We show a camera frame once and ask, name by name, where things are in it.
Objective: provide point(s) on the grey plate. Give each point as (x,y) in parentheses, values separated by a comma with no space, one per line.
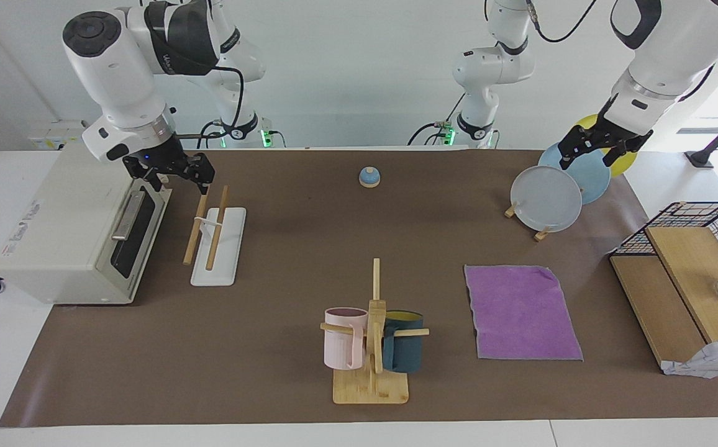
(545,198)

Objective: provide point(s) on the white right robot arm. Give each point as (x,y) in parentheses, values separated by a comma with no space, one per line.
(110,68)

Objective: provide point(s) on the white patterned liner cloth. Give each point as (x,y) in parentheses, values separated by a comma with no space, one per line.
(713,360)

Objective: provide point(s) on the wooden mug tree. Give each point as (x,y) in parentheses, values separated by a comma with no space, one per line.
(371,385)

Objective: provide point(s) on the purple and grey towel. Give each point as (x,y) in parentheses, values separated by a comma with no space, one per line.
(520,310)

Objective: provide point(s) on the dark teal mug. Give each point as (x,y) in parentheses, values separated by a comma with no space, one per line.
(405,354)

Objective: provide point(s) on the white towel rack wooden bars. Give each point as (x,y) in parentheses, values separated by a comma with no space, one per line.
(222,248)

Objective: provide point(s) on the yellow plate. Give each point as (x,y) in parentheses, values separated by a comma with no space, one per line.
(626,162)

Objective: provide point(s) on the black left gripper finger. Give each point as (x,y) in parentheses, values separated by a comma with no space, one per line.
(617,152)
(573,149)

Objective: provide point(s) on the cream toaster oven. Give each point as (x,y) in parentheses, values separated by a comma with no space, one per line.
(61,230)

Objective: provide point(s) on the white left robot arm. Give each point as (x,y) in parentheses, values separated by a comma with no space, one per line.
(669,56)

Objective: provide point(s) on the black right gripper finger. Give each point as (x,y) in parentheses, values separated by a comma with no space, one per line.
(205,171)
(155,182)

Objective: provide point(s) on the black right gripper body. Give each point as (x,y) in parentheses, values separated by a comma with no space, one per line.
(160,160)

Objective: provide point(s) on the blue round bell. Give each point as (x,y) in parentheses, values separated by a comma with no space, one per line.
(369,178)

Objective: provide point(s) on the brown table mat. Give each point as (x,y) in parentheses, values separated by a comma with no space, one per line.
(272,248)

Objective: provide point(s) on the pink mug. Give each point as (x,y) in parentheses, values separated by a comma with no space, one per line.
(341,347)

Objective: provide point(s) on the light blue plate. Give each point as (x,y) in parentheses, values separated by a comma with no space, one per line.
(592,177)

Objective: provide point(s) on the wooden plate rack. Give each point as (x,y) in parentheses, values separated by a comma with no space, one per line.
(543,235)

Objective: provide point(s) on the white power strip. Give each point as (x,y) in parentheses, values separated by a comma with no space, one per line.
(54,136)

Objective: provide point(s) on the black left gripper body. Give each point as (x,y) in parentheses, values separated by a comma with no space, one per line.
(613,130)

